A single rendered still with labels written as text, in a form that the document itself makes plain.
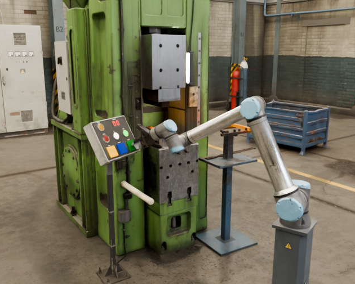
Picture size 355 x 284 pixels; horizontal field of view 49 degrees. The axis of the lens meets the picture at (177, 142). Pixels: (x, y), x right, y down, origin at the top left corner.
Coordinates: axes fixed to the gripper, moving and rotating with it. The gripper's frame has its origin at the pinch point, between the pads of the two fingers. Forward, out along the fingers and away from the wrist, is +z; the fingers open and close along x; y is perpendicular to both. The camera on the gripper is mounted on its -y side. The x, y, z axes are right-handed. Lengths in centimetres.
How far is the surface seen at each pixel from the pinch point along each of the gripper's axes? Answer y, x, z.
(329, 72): -22, 884, 33
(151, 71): -44, 31, -19
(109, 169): 9.3, -10.8, 20.0
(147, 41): -64, 33, -26
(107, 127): -15.7, -14.1, 2.0
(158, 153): 12.7, 29.7, 6.1
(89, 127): -19.1, -27.2, 4.1
